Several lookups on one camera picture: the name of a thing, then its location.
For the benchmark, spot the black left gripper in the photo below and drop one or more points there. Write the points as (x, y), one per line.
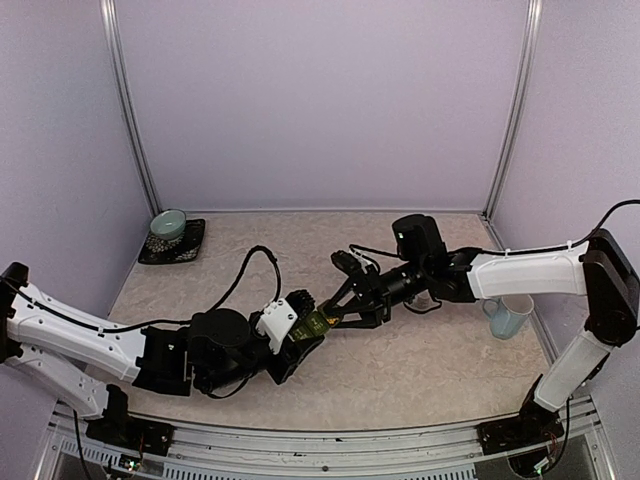
(294, 354)

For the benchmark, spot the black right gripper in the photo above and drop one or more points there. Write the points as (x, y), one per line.
(370, 287)

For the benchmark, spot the green pill organizer box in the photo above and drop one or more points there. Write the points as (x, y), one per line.
(316, 324)

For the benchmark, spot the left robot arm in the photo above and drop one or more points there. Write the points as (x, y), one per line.
(216, 352)

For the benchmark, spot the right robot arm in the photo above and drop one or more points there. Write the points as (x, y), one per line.
(594, 267)

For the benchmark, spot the light blue mug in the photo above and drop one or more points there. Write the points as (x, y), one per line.
(507, 314)

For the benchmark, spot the black patterned tray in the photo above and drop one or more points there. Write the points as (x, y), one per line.
(183, 249)

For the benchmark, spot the light green ceramic bowl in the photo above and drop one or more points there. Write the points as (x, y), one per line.
(169, 224)

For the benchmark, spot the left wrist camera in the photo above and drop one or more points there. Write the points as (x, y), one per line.
(278, 317)

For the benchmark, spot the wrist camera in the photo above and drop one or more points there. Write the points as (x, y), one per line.
(278, 317)
(350, 263)

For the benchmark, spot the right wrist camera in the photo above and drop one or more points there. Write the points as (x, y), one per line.
(350, 263)

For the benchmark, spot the aluminium front rail frame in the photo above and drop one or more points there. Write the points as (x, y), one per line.
(445, 451)

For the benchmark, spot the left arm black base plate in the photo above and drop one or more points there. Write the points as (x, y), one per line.
(143, 436)

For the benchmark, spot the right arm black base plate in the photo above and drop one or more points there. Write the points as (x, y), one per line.
(516, 432)

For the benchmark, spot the right aluminium corner post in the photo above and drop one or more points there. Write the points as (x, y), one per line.
(517, 107)

